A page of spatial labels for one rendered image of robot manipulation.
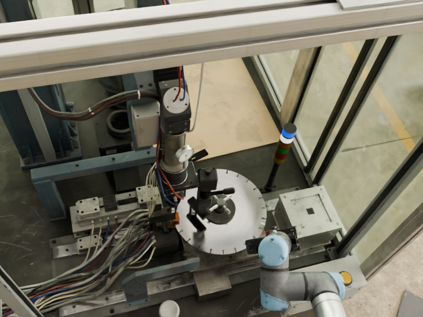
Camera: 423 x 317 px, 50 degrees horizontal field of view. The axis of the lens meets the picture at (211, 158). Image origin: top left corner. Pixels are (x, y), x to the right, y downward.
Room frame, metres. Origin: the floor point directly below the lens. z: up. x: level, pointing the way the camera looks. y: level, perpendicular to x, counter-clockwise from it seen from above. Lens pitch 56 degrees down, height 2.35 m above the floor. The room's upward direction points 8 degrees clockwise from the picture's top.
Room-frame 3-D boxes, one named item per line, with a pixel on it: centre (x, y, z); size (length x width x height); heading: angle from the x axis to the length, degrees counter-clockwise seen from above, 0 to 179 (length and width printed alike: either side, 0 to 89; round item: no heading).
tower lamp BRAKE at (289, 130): (0.97, -0.25, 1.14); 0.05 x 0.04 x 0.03; 23
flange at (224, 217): (0.74, -0.05, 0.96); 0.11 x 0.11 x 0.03
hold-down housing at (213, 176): (0.68, 0.00, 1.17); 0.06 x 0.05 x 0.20; 104
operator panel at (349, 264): (0.56, -0.43, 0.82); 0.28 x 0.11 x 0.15; 113
